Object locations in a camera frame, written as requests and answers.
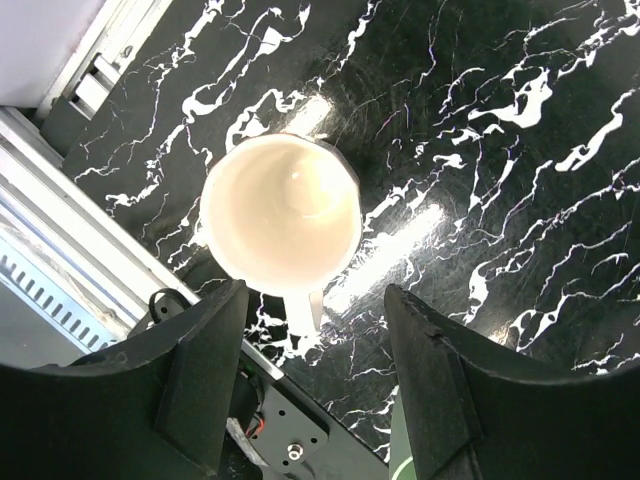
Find slotted cable duct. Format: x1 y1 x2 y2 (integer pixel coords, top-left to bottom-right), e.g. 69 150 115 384
1 239 118 354

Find cream cup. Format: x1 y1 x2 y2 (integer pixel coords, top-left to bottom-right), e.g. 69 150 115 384
200 134 363 337

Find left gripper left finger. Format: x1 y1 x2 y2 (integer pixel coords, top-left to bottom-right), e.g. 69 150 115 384
1 281 248 479

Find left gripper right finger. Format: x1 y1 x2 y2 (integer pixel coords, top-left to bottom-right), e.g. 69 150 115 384
384 284 639 479

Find green cup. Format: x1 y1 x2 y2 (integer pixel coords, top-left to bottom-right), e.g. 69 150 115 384
388 391 417 480

